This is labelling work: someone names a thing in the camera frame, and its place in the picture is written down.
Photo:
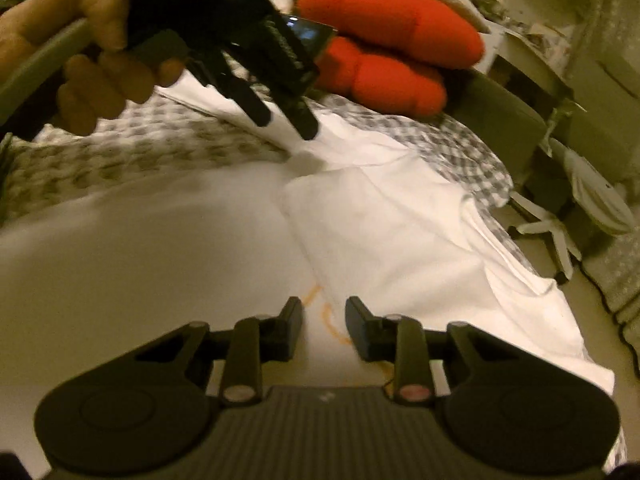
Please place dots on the grey star curtain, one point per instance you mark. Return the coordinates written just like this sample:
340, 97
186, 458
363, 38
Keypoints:
613, 264

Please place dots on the grey office chair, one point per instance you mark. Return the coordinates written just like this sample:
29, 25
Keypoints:
567, 253

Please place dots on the white desk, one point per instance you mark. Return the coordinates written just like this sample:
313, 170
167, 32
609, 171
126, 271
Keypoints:
509, 54

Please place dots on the grey checkered bed quilt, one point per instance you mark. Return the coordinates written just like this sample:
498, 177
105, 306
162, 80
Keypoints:
200, 135

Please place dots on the grey garment on chair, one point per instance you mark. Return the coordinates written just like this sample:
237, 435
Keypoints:
604, 206

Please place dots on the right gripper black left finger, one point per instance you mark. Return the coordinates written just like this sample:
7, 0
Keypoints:
255, 342

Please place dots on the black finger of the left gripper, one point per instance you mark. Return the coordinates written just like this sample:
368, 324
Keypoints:
213, 70
299, 114

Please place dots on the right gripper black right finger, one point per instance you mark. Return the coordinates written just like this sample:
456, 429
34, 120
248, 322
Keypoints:
397, 340

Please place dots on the person's left hand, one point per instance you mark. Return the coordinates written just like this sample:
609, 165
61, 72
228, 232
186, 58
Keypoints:
65, 61

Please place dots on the smartphone playing video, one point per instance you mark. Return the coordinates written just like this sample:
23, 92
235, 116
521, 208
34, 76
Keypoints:
314, 36

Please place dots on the white Pooh t-shirt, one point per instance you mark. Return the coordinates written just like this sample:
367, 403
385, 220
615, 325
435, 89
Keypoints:
300, 239

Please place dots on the red knitted cushion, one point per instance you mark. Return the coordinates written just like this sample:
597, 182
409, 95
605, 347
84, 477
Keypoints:
388, 55

